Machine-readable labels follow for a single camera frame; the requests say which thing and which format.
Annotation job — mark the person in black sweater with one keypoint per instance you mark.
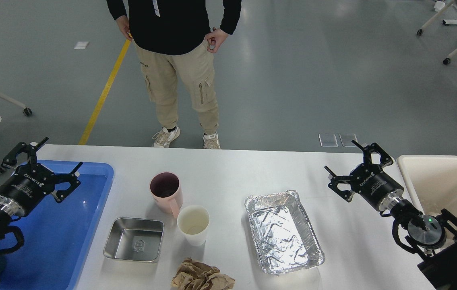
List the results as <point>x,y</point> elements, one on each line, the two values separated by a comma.
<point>174,41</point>

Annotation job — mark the floor socket plate right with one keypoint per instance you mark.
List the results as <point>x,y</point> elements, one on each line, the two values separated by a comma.
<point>347,139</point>

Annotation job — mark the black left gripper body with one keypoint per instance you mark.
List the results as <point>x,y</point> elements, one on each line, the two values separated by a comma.
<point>25,189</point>

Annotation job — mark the white paper cup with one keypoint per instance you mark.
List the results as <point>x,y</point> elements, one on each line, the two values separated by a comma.
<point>193,222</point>

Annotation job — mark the white floor label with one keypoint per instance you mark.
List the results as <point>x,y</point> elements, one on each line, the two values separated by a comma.
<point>80,45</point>

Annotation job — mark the crumpled brown paper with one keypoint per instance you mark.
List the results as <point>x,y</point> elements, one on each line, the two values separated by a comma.
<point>195,275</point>

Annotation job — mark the pink ribbed mug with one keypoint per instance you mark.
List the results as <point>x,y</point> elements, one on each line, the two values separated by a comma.
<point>166,190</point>

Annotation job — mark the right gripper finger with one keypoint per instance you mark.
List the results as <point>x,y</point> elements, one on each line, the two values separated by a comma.
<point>368,150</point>
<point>335,181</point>

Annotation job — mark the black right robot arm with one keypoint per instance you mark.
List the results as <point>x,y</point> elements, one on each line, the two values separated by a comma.
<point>433,238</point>

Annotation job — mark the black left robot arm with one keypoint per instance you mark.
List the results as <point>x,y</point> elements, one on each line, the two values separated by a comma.
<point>11,237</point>

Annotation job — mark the beige plastic bin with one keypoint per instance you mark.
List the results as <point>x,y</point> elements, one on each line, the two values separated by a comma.
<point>431,181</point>

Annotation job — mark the aluminium foil tray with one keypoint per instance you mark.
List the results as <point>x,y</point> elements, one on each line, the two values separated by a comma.
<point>282,233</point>

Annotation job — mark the square stainless steel tray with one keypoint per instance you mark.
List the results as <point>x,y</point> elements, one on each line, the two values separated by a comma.
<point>134,239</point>

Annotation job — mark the floor socket plate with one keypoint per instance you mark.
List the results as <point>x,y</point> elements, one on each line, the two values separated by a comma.
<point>347,139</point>
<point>328,140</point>

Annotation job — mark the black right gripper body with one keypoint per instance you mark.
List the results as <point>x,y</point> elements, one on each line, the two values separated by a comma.
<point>380,190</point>

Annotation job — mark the floor socket plate left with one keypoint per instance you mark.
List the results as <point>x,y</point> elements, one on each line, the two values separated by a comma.
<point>328,140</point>

